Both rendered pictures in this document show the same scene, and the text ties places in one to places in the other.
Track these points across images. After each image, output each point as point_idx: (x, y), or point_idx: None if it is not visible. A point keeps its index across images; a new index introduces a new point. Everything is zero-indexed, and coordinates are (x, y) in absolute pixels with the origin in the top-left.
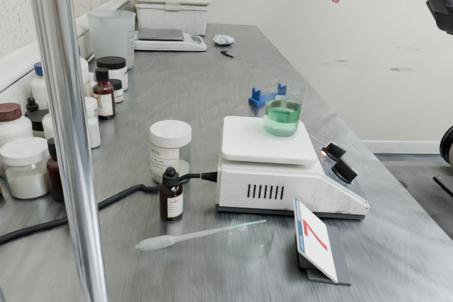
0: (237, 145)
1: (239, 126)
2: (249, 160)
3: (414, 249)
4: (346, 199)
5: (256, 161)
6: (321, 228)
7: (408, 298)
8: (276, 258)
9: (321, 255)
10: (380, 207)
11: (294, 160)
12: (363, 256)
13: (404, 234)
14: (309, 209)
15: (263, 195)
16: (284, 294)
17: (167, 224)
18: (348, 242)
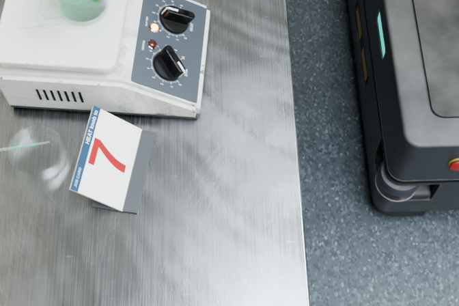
0: (15, 42)
1: None
2: (27, 67)
3: (238, 164)
4: (163, 104)
5: (37, 68)
6: (128, 139)
7: (192, 229)
8: (66, 178)
9: (108, 184)
10: (232, 95)
11: (84, 69)
12: (169, 175)
13: (238, 142)
14: (122, 110)
15: (59, 98)
16: (61, 223)
17: None
18: (161, 154)
